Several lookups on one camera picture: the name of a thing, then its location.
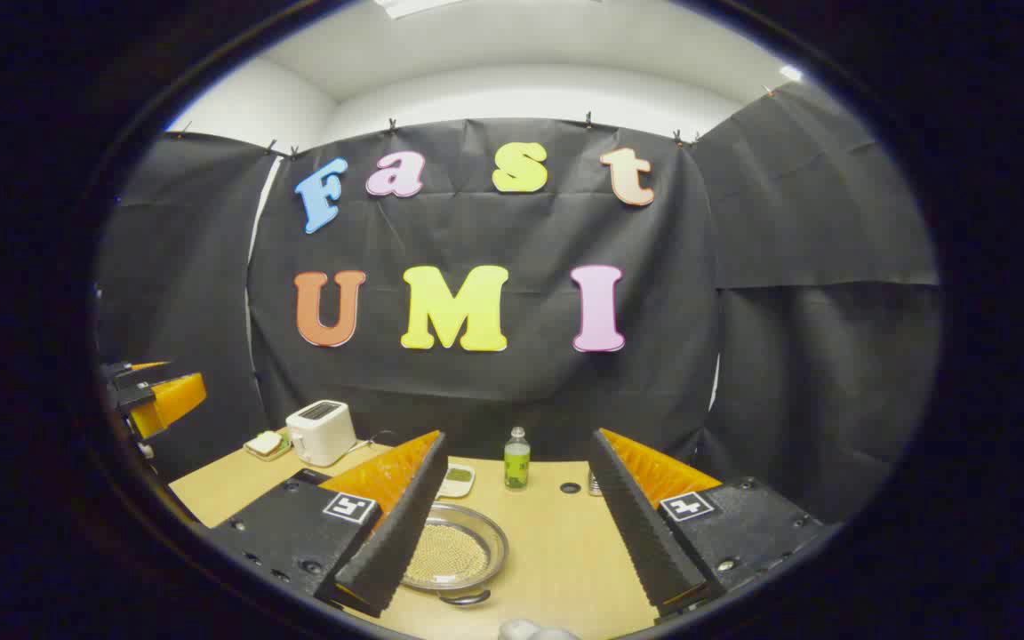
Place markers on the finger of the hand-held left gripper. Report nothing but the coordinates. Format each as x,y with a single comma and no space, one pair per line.
134,366
174,398

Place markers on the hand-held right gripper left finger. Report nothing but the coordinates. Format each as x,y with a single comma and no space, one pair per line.
401,533

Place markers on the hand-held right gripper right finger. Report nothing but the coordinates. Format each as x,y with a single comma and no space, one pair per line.
641,533

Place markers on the pile of soybeans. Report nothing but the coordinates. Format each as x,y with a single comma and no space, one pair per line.
450,556

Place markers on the metal mesh utensil holder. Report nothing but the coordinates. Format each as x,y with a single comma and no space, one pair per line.
595,484

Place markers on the white divided dish with beans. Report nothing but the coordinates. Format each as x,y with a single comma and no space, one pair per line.
459,480

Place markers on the sandwich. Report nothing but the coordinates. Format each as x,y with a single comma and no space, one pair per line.
265,442

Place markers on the small white plate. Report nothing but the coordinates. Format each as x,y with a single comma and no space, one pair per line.
274,453

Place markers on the white toaster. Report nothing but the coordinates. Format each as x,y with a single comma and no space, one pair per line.
321,431

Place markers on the green drink bottle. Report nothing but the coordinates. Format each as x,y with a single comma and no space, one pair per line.
516,462

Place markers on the ceiling light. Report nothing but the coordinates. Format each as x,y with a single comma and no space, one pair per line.
414,5

